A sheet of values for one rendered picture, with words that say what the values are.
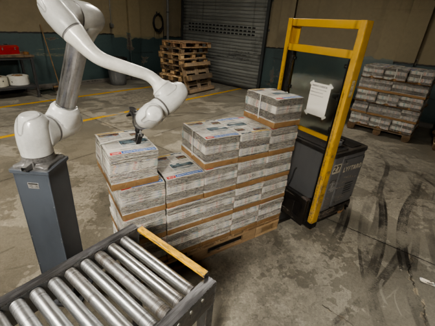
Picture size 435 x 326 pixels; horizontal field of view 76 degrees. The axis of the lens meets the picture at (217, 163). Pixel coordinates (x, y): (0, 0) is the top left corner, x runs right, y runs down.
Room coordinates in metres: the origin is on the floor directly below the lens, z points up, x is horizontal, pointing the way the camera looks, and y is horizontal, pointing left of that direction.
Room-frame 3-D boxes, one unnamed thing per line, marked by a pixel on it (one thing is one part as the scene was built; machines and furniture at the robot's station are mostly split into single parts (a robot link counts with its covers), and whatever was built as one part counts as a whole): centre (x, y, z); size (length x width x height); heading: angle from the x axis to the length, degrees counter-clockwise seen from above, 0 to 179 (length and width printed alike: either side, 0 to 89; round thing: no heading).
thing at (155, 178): (1.49, 0.52, 0.86); 0.29 x 0.16 x 0.04; 125
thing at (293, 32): (2.78, -0.58, 0.97); 0.09 x 0.09 x 1.75; 35
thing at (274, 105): (2.26, -0.41, 0.65); 0.39 x 0.30 x 1.29; 35
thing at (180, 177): (1.85, 0.18, 0.42); 1.17 x 0.39 x 0.83; 125
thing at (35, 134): (1.34, 0.96, 1.17); 0.18 x 0.16 x 0.22; 168
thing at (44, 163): (1.31, 0.96, 1.03); 0.22 x 0.18 x 0.06; 0
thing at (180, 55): (8.59, 1.19, 0.65); 1.33 x 0.94 x 1.30; 148
